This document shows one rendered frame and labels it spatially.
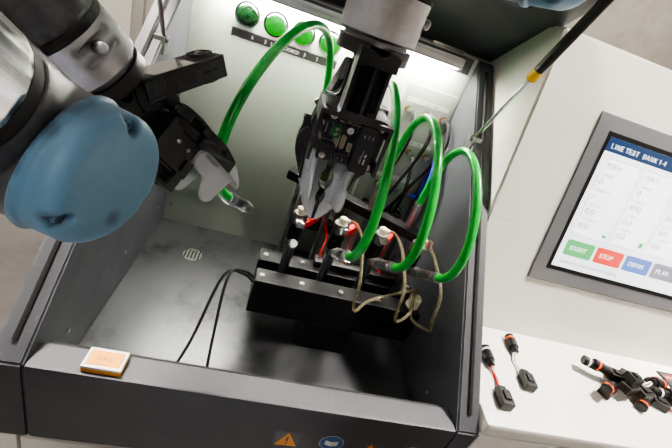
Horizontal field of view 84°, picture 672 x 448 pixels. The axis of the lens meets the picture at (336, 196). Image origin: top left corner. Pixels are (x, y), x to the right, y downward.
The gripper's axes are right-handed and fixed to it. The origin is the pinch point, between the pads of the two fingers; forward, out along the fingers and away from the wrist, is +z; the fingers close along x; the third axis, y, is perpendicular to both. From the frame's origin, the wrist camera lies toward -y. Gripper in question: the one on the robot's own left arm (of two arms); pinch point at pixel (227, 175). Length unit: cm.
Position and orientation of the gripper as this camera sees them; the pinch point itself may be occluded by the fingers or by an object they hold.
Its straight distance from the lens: 52.9
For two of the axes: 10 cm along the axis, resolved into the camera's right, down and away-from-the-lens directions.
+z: 2.6, 5.1, 8.2
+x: 8.5, 2.8, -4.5
